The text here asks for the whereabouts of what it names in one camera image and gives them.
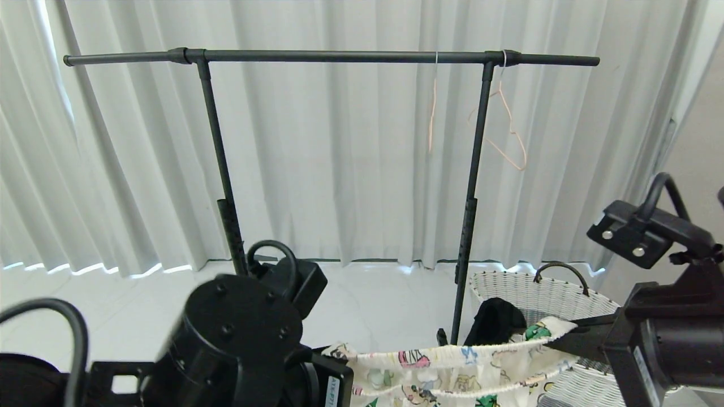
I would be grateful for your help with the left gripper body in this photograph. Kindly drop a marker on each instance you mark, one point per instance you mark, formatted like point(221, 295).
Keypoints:
point(339, 384)

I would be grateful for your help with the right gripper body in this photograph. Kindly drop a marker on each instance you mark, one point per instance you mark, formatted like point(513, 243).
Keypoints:
point(679, 345)

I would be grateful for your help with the cream printed garment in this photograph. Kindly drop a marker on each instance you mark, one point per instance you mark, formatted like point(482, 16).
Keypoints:
point(452, 373)

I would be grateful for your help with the black garment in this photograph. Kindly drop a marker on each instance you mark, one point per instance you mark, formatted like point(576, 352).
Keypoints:
point(495, 322)

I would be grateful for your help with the pink clothes hanger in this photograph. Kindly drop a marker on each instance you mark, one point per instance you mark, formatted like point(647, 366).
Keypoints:
point(512, 133)
point(431, 124)

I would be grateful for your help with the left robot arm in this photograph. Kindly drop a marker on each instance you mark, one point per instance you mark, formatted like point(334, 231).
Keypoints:
point(226, 339)

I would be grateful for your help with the white laundry basket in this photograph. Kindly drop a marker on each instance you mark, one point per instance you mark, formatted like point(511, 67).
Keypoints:
point(509, 282)

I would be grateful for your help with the black clothes rack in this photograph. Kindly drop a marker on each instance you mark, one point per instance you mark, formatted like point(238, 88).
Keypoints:
point(339, 56)

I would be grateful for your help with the white curtain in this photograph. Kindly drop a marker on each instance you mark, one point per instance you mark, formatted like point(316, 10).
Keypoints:
point(339, 169)

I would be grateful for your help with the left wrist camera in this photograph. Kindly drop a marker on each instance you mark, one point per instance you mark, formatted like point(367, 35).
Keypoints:
point(302, 282)

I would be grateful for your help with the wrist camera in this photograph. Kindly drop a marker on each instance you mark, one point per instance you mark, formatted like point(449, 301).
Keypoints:
point(302, 282)
point(628, 232)

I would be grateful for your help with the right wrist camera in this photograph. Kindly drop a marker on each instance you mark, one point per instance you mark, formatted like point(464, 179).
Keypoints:
point(628, 232)

